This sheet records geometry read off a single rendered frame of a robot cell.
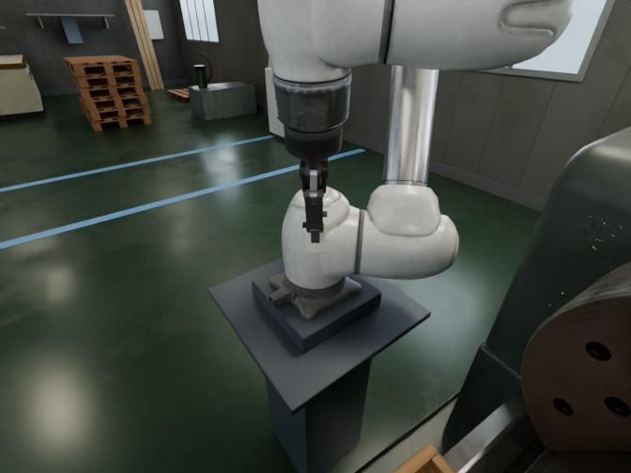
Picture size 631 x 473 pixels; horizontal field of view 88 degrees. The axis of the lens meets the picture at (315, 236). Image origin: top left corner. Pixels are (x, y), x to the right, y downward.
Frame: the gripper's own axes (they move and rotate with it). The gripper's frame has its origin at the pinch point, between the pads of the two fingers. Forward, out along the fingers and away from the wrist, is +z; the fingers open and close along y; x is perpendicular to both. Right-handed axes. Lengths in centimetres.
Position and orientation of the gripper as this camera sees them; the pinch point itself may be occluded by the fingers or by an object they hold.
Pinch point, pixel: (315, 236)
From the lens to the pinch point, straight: 54.9
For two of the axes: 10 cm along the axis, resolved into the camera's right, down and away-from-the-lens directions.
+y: -0.1, 6.9, -7.3
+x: 10.0, 0.0, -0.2
